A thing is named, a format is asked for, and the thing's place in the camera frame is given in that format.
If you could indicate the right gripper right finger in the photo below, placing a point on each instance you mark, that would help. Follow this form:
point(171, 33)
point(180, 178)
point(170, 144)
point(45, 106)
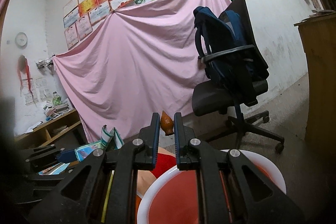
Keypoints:
point(231, 189)

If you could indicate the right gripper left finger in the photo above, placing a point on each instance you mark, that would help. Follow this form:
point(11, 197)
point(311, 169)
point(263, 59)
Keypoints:
point(103, 187)

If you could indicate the white green printed wrapper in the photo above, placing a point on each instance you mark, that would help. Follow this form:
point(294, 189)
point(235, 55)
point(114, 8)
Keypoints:
point(109, 140)

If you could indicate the orange brown fruit peel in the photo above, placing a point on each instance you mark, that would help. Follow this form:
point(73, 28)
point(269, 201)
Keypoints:
point(166, 124)

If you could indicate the blue illustrated book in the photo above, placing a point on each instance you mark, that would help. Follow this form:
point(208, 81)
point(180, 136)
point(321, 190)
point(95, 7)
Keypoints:
point(55, 169)

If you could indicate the white rimmed red basin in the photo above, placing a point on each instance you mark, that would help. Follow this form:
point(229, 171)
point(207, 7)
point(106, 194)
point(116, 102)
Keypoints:
point(172, 198)

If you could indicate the green candy jar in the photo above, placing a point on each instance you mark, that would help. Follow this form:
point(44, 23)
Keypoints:
point(57, 99)

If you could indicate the black office chair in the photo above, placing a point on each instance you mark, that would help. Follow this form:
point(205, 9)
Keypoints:
point(235, 77)

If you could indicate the pink hanging sheet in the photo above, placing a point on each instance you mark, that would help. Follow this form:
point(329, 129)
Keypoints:
point(140, 60)

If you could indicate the dark blue backpack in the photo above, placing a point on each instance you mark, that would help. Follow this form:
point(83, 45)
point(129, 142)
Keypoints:
point(216, 34)

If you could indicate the wooden cabinet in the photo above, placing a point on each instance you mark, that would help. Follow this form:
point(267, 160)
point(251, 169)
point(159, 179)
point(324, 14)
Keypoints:
point(318, 41)

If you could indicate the wooden wall shelf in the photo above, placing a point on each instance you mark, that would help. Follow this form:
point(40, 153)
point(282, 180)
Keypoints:
point(49, 132)

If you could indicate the red tassel wall ornament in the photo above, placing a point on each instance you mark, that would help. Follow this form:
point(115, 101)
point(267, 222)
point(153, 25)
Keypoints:
point(23, 67)

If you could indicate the round wall clock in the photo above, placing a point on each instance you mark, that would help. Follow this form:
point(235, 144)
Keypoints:
point(21, 40)

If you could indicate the row of wall certificates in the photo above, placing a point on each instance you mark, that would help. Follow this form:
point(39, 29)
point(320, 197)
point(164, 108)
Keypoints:
point(79, 17)

